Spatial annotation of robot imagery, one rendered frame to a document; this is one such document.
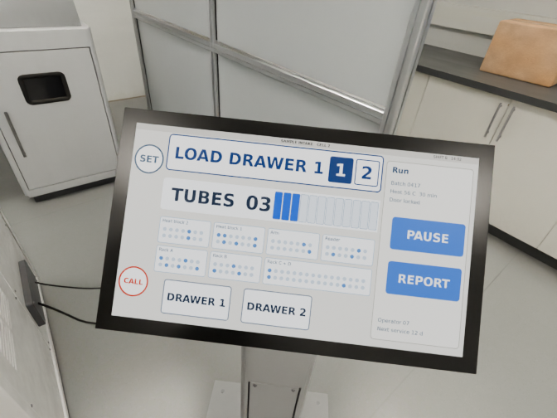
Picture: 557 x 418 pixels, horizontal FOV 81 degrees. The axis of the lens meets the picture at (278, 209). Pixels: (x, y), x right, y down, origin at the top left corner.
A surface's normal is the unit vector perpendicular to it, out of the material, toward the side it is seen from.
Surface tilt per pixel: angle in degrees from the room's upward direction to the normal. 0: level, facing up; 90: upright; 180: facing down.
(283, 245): 50
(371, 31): 90
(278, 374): 90
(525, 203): 90
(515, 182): 90
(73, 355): 0
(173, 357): 0
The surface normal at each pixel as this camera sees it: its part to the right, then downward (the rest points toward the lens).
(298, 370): -0.08, 0.60
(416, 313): -0.02, -0.04
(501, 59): -0.76, 0.37
